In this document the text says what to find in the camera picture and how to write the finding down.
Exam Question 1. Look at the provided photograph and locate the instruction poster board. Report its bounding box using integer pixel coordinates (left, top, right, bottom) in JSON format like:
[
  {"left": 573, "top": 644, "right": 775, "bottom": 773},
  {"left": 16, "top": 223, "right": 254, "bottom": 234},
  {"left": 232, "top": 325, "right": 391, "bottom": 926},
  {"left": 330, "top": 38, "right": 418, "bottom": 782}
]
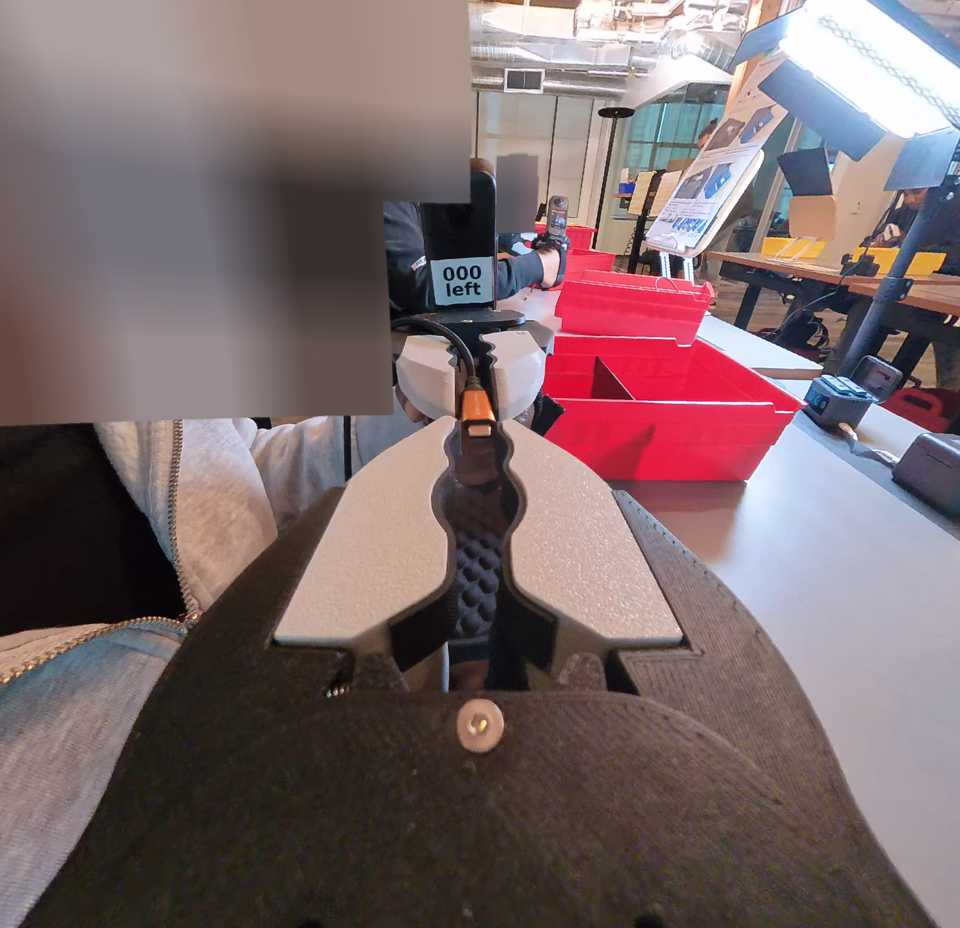
[{"left": 643, "top": 91, "right": 790, "bottom": 258}]

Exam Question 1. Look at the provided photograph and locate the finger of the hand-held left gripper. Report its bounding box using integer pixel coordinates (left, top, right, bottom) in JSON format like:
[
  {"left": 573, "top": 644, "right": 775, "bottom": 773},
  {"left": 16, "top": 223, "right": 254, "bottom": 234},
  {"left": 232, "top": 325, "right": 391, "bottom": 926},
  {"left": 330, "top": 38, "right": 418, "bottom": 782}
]
[
  {"left": 486, "top": 331, "right": 552, "bottom": 421},
  {"left": 393, "top": 334, "right": 462, "bottom": 424}
]

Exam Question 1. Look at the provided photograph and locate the cardboard box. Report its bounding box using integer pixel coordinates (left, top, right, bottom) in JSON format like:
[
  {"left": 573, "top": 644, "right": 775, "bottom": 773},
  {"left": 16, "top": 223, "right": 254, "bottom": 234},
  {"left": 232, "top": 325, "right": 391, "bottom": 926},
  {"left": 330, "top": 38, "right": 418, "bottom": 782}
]
[{"left": 787, "top": 193, "right": 838, "bottom": 244}]

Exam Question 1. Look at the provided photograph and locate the silver air duct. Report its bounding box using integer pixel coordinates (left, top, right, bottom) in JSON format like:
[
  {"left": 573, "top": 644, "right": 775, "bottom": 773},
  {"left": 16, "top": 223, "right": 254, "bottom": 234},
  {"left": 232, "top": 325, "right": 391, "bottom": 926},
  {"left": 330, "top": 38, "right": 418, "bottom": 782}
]
[{"left": 468, "top": 0, "right": 740, "bottom": 100}]

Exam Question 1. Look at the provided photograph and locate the black floor lamp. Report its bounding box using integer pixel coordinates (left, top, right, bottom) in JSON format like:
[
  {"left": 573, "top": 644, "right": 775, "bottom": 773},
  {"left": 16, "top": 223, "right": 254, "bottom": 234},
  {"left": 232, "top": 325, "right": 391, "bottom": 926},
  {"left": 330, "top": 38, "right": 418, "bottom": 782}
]
[{"left": 597, "top": 104, "right": 636, "bottom": 232}]

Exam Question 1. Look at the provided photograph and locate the black backpack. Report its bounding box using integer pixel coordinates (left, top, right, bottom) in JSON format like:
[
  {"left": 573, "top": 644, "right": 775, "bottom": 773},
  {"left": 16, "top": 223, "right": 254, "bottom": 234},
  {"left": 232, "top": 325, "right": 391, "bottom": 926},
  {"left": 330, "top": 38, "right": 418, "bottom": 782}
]
[{"left": 771, "top": 309, "right": 832, "bottom": 361}]

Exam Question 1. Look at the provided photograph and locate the dark battery charger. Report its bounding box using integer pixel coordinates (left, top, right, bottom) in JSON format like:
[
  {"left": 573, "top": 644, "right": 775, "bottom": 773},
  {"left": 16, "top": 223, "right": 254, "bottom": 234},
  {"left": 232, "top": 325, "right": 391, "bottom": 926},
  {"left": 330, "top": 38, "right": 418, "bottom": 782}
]
[{"left": 802, "top": 354, "right": 906, "bottom": 432}]

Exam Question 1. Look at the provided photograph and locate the black bumpy cushion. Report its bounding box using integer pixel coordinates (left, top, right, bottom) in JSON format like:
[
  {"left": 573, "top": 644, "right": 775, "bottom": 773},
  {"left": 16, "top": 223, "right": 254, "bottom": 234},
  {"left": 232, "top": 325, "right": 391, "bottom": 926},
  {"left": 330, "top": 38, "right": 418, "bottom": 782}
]
[{"left": 448, "top": 519, "right": 504, "bottom": 648}]

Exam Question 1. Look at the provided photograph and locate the person's grey hoodie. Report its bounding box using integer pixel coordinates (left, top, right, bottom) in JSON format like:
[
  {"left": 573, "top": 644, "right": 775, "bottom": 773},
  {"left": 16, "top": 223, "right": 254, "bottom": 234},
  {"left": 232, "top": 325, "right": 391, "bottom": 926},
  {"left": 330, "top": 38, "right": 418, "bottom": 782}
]
[{"left": 0, "top": 418, "right": 279, "bottom": 928}]

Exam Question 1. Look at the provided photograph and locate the studio light panel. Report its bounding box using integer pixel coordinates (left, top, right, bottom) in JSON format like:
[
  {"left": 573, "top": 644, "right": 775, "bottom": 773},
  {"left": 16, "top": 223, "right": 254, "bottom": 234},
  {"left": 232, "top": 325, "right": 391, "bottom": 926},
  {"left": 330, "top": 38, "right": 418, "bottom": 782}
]
[{"left": 729, "top": 0, "right": 960, "bottom": 194}]

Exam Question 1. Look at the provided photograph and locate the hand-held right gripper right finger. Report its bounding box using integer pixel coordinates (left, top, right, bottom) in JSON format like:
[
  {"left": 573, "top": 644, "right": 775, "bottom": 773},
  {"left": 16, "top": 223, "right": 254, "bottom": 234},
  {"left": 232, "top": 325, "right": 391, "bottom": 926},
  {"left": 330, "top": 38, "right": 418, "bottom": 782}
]
[{"left": 497, "top": 418, "right": 687, "bottom": 673}]

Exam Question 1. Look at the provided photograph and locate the black light stand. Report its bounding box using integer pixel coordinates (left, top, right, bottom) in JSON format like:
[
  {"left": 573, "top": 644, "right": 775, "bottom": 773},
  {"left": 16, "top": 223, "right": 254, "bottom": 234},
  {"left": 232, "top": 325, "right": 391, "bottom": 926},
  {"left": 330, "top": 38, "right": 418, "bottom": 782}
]
[{"left": 831, "top": 136, "right": 960, "bottom": 380}]

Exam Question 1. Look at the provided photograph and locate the person's black shirt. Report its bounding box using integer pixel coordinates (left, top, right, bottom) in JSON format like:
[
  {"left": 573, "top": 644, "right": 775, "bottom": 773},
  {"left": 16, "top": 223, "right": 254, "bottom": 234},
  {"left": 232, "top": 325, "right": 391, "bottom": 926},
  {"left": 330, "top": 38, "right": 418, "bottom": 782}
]
[{"left": 0, "top": 424, "right": 189, "bottom": 638}]

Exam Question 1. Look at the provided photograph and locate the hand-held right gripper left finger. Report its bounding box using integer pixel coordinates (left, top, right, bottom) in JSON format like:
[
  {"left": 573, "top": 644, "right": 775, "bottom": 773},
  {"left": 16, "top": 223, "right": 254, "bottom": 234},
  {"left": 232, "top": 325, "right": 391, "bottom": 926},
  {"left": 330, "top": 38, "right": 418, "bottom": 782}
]
[{"left": 272, "top": 415, "right": 461, "bottom": 674}]

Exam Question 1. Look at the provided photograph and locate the red bag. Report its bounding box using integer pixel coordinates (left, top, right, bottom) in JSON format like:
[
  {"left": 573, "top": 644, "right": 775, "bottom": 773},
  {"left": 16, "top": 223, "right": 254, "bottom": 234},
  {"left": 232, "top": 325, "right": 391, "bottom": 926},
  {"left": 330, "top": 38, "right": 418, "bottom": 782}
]
[{"left": 885, "top": 386, "right": 955, "bottom": 436}]

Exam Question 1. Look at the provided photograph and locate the wooden table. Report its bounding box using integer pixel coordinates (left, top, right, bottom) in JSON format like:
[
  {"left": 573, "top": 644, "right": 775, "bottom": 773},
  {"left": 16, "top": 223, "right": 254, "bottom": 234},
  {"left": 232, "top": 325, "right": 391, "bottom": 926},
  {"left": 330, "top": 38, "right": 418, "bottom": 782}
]
[{"left": 705, "top": 249, "right": 960, "bottom": 322}]

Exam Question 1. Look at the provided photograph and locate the black cable with orange plug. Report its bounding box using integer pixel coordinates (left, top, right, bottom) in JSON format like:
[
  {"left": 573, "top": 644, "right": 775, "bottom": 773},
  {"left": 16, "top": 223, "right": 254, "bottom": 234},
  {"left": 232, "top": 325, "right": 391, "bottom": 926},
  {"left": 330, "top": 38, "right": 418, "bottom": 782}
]
[{"left": 388, "top": 315, "right": 496, "bottom": 443}]

